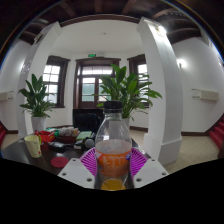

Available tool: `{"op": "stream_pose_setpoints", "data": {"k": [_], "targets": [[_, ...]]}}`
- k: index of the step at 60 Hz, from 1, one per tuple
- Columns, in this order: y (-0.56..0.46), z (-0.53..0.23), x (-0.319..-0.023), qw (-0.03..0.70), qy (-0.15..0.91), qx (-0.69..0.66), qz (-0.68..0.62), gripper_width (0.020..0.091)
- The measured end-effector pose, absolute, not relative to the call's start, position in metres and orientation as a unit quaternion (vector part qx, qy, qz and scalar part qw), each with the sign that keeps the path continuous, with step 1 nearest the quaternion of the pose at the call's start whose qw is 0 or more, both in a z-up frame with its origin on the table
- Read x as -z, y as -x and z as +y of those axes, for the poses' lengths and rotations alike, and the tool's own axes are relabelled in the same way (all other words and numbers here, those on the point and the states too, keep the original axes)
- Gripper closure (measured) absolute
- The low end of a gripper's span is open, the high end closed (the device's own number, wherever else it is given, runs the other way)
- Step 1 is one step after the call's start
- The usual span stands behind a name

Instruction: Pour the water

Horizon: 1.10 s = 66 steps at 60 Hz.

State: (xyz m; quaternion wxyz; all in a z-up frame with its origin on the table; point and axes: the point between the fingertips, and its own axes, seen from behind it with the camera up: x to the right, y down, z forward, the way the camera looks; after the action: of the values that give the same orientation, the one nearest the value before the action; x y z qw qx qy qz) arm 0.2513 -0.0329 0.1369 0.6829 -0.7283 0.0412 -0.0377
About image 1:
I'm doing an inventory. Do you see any flat round red coaster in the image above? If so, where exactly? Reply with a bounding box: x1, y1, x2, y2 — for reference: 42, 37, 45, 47
50, 156, 70, 169

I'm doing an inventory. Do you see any flat black device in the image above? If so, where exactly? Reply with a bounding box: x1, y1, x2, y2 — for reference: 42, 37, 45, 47
48, 141, 67, 151

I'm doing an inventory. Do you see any dark wooden double door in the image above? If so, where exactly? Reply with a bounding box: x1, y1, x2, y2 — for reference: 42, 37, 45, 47
73, 57, 122, 109

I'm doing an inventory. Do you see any grey ball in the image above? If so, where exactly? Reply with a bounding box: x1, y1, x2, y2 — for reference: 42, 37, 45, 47
83, 138, 96, 149

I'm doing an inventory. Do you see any dark red tray with jars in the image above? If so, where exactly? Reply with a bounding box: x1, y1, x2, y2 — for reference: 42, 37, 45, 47
57, 126, 80, 144

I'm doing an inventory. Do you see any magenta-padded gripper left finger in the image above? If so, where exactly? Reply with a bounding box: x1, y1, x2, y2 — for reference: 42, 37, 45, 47
57, 147, 101, 190

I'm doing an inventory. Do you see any green folded cloth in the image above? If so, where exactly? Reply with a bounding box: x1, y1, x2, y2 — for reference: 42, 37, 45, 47
75, 130, 93, 141

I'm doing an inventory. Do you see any small-leaved plant in white pot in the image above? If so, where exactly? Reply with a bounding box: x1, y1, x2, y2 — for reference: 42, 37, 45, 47
18, 73, 56, 133

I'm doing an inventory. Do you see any dark-framed window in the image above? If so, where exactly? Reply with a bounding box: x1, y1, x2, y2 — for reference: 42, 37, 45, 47
42, 55, 71, 108
127, 54, 149, 108

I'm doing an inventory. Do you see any red carpeted staircase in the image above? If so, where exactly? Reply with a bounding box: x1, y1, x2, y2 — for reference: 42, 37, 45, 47
0, 123, 8, 141
209, 114, 224, 151

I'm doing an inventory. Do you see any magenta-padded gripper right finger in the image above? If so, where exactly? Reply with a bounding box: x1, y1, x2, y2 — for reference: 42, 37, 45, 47
128, 147, 170, 190

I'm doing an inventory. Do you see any pale yellow cup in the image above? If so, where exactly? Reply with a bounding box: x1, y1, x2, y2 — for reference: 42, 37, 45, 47
23, 134, 43, 159

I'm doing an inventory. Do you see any large-leaved plant in white pot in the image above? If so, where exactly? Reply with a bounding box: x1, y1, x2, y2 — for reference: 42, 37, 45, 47
96, 63, 163, 129

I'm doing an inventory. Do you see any clear orange-label drink bottle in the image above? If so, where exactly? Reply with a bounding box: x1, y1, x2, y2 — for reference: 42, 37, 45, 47
94, 100, 133, 192

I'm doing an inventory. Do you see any glowing wall lamp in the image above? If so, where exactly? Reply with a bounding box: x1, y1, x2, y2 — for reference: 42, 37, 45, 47
176, 58, 188, 69

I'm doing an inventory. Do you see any black chair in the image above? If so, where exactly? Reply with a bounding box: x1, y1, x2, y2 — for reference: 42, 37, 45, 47
72, 108, 105, 134

